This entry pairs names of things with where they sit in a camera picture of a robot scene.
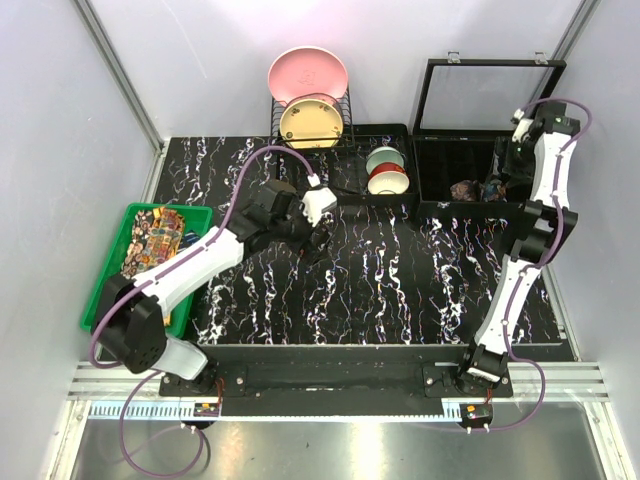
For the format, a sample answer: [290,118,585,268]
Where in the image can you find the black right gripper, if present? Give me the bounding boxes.
[484,135,534,188]

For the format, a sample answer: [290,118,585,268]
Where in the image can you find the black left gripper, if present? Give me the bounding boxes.
[270,193,334,266]

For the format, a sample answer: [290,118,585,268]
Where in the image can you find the navy floral tie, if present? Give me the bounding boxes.
[481,179,507,203]

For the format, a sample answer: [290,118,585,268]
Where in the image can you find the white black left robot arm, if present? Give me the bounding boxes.
[91,178,337,396]

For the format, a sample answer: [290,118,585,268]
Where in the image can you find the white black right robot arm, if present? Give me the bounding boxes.
[453,101,581,397]

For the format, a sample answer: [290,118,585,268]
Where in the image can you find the colourful ties in bin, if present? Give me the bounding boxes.
[120,207,185,279]

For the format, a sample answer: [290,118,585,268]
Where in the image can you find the rolled dark patterned tie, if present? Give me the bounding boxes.
[450,180,481,202]

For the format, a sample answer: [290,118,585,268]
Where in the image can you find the black tie storage box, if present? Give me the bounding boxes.
[414,132,532,222]

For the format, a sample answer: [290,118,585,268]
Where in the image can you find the green plastic tie bin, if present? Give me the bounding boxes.
[80,203,213,338]

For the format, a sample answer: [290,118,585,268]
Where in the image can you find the black glass box lid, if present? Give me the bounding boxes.
[412,52,567,137]

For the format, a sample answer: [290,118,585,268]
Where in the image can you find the navy striped tie in bin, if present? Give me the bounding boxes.
[177,230,201,253]

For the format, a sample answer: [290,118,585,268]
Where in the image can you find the yellow plate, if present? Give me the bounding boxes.
[279,94,344,150]

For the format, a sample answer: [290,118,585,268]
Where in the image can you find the red white bowl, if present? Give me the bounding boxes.
[367,162,410,195]

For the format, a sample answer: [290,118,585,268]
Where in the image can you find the light green bowl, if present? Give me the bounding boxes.
[366,146,405,175]

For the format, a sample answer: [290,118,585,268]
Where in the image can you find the pink plate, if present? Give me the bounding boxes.
[267,46,349,105]

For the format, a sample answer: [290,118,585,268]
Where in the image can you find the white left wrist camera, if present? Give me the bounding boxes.
[302,174,337,227]

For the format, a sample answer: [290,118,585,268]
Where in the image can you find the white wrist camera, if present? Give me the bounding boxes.
[511,109,534,143]
[302,174,337,227]

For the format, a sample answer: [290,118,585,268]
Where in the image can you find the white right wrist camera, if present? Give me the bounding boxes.
[511,109,534,143]

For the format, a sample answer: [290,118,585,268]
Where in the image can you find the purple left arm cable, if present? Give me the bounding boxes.
[89,145,321,474]

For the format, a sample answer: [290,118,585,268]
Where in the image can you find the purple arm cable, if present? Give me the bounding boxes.
[89,145,321,474]
[414,96,596,432]

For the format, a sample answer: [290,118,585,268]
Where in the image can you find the black wire dish rack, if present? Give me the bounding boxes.
[270,94,418,206]

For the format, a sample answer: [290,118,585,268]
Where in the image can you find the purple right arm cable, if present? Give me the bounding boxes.
[414,96,596,432]

